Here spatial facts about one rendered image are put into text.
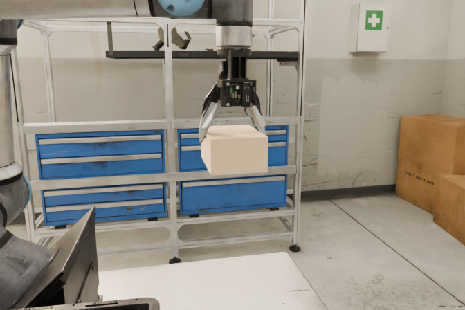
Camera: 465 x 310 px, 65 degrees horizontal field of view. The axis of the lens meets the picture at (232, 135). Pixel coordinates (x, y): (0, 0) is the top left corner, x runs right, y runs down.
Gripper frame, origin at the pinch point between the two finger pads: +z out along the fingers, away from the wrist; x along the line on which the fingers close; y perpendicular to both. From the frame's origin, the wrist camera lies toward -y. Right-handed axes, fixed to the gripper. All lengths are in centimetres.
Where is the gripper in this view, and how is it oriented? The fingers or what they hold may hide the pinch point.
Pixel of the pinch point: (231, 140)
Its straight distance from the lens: 81.6
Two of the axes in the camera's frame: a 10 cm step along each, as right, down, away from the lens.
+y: 2.1, 1.9, -9.6
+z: 0.0, 9.8, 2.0
